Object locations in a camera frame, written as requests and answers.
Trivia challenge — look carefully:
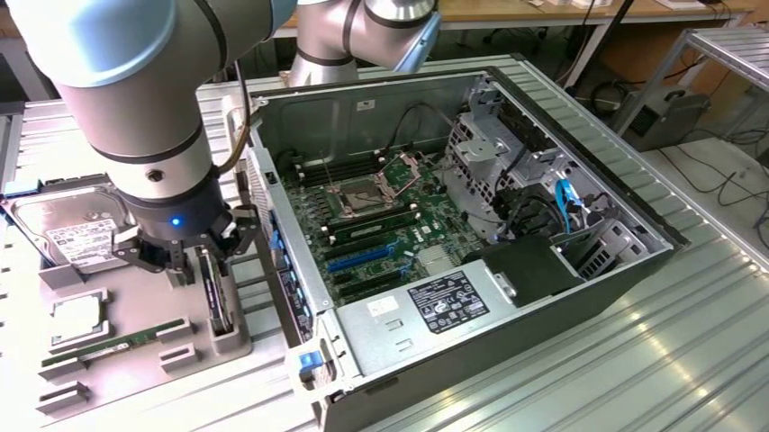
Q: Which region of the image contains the silver hard disk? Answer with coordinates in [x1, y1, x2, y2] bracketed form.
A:
[9, 186, 143, 276]

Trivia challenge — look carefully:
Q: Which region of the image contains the grey box device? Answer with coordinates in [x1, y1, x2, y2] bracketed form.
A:
[627, 88, 713, 152]

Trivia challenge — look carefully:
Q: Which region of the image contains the blue expansion slot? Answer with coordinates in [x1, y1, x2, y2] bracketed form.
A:
[326, 247, 392, 274]

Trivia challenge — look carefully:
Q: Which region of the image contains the grey parts rack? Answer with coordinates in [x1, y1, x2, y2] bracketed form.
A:
[33, 240, 255, 418]

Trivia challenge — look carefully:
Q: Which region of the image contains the green motherboard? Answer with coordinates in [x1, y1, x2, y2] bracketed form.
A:
[280, 150, 503, 312]

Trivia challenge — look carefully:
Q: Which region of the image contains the green RAM stick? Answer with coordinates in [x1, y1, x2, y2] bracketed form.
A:
[40, 318, 185, 368]

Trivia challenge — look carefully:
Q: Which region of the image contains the silver CPU chip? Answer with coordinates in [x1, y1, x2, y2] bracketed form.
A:
[49, 296, 116, 348]

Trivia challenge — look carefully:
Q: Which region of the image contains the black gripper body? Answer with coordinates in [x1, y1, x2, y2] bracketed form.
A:
[123, 177, 236, 254]

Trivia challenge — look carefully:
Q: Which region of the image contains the blue data wire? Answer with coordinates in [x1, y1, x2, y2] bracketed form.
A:
[555, 178, 583, 236]

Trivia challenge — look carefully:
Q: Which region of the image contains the black power wire bundle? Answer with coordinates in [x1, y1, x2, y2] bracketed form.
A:
[493, 186, 570, 247]

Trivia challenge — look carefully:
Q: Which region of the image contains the silver chipset heatsink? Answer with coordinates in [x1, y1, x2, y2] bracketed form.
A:
[414, 246, 459, 267]

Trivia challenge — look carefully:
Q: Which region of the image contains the open black PC case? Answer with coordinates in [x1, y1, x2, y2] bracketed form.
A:
[244, 66, 693, 432]

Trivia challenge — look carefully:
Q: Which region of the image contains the wooden desk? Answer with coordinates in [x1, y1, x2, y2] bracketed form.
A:
[272, 0, 756, 41]

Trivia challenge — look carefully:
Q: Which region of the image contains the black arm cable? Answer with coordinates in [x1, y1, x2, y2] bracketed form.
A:
[214, 57, 255, 174]

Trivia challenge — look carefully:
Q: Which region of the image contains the metal socket cover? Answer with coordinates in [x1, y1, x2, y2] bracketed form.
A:
[372, 151, 428, 191]

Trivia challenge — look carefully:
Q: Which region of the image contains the metal disk bay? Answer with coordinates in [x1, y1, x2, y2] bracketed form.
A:
[444, 111, 546, 212]

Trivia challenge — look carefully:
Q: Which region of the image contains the black installed RAM stick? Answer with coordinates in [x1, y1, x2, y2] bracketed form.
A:
[327, 210, 423, 240]

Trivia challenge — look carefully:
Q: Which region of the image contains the black internal case wire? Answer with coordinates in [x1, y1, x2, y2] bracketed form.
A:
[387, 103, 464, 157]

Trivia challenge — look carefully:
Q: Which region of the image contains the CPU socket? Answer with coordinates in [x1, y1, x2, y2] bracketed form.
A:
[327, 178, 399, 218]

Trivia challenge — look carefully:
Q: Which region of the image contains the grey power supply unit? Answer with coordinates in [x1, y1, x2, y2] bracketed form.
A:
[332, 259, 525, 380]

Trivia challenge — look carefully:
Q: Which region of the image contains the aluminium frame table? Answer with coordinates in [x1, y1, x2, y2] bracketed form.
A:
[670, 28, 769, 119]

